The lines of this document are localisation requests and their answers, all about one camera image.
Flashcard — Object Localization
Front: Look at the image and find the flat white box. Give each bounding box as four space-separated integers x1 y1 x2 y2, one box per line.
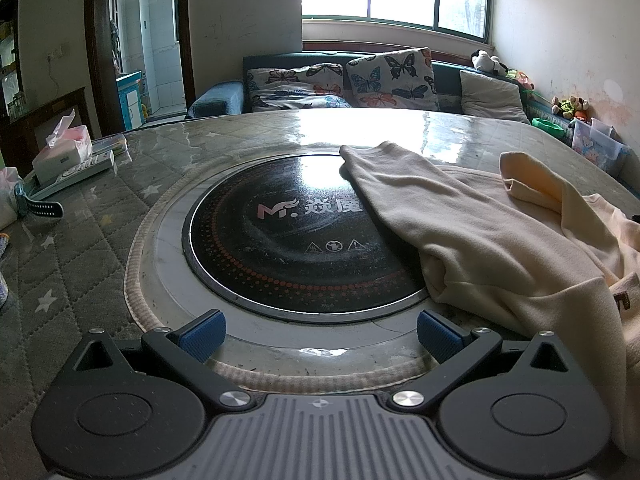
29 150 114 200

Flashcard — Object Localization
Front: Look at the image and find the green plastic bowl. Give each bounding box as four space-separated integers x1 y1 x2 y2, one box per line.
532 117 566 140

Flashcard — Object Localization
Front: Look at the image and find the dark teal corner sofa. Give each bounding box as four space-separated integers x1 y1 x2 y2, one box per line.
185 50 640 187

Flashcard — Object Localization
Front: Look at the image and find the cream beige sweatshirt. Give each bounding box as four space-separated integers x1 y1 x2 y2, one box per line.
341 142 639 457

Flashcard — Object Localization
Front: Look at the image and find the small plush toys pile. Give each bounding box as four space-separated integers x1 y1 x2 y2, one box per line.
551 96 590 122

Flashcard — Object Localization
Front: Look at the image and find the butterfly pillow standing upright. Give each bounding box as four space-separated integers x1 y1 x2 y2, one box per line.
345 48 439 112

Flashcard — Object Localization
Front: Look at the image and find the clear plastic storage box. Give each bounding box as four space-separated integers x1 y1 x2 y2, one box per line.
570 119 630 177

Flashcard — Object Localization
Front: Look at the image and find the butterfly pillow lying flat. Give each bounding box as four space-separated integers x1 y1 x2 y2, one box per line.
246 63 350 112

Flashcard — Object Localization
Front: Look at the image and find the black round induction cooktop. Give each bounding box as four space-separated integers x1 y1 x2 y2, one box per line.
181 154 427 324

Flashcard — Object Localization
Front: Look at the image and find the plain grey cushion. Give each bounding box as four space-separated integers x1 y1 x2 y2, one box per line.
459 70 529 124

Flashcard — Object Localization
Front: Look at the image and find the black white strap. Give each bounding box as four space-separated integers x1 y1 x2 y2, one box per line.
22 197 65 220

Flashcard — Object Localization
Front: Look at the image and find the light blue small cabinet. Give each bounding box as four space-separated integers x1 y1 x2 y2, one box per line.
116 70 144 131

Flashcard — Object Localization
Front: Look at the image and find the panda plush toy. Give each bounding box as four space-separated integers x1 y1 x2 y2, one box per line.
471 50 509 77

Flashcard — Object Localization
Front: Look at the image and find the pink white tissue pack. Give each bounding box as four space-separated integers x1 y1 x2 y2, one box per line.
32 110 92 185

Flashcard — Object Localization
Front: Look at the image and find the dark wooden cabinet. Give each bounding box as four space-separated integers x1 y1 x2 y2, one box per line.
1 0 93 177

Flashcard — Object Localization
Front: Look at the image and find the grey quilted star tablecloth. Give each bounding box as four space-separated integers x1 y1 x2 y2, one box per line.
1 108 639 479

